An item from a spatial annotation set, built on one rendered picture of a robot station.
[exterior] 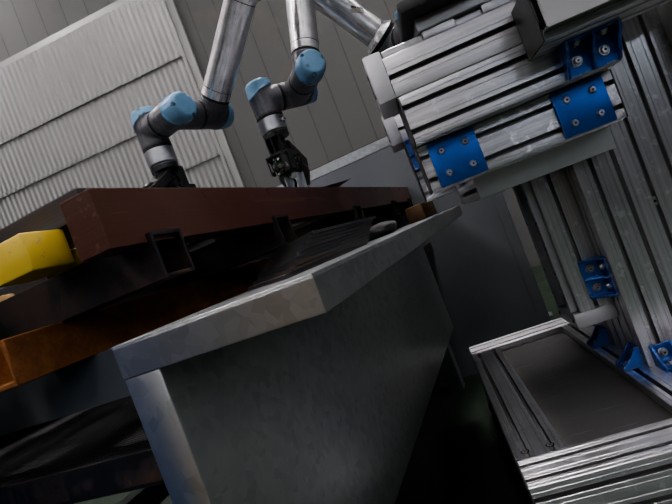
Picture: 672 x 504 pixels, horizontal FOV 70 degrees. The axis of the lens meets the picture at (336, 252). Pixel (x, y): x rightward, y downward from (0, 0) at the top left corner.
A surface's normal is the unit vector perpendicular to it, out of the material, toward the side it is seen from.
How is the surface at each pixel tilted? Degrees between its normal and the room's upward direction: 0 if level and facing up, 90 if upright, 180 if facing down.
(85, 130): 90
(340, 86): 90
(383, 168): 90
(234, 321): 90
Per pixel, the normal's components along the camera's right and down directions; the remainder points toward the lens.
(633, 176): -0.16, 0.07
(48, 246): 0.88, -0.33
